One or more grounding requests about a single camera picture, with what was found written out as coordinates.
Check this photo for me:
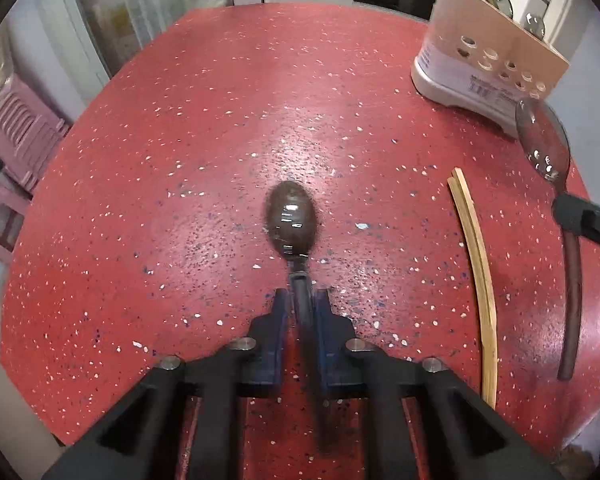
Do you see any beige board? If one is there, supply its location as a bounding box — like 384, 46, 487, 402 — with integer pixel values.
0, 351, 63, 480

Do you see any beige cutlery holder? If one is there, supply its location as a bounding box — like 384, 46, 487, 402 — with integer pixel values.
411, 0, 571, 138

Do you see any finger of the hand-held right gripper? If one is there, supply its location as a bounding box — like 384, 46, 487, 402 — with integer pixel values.
551, 193, 600, 257

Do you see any sliding glass door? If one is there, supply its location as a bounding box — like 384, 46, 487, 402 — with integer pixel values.
72, 0, 231, 76

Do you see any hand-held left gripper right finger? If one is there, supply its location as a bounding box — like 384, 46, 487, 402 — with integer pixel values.
314, 287, 563, 480

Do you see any pink plastic stool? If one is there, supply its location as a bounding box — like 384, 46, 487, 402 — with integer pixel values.
0, 170, 31, 265
0, 74, 71, 196

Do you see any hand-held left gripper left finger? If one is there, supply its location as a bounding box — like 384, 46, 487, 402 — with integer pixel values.
42, 287, 291, 480

